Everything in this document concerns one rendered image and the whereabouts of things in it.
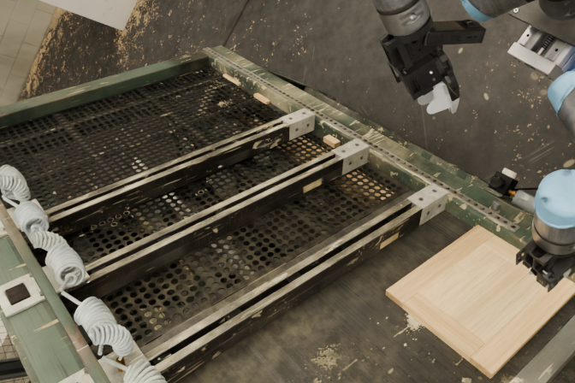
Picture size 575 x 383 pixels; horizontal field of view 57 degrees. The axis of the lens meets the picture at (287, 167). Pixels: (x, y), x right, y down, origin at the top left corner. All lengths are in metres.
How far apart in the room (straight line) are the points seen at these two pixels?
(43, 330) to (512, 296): 1.12
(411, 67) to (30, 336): 0.96
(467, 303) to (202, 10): 3.30
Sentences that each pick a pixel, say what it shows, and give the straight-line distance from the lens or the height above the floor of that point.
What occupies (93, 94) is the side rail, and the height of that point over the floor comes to 1.37.
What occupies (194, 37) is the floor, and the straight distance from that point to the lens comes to 4.24.
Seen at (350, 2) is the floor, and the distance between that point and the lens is 3.29.
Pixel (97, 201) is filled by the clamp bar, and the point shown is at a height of 1.65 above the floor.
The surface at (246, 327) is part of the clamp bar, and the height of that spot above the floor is 1.55.
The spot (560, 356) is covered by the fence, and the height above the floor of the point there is 1.13.
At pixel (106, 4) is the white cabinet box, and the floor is 0.24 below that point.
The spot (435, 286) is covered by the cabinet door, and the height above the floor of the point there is 1.14.
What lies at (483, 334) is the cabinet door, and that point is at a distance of 1.40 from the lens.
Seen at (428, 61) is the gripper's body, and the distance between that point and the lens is 0.91.
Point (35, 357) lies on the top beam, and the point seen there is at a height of 1.93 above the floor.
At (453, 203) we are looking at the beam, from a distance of 1.70.
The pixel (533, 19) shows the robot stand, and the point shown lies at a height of 1.04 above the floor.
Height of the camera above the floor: 2.47
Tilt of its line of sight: 49 degrees down
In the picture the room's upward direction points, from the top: 79 degrees counter-clockwise
